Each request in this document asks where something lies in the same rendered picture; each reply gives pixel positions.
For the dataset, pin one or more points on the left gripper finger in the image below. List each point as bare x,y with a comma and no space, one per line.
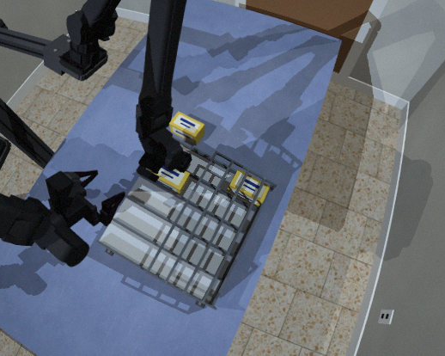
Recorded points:
154,178

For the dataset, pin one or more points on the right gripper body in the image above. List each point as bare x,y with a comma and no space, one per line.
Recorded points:
93,217

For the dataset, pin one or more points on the dark grey long flat panel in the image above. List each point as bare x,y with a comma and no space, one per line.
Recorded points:
238,251

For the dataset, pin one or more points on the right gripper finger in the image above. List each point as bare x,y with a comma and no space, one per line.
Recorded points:
92,174
109,207

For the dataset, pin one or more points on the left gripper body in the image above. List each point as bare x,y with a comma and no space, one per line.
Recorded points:
145,164

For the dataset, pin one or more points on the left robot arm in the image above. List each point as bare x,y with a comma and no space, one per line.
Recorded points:
165,23

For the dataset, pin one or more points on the yellow butter carton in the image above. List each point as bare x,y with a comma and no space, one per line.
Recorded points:
187,128
248,189
174,180

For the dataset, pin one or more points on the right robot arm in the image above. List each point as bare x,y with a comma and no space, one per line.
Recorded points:
30,214

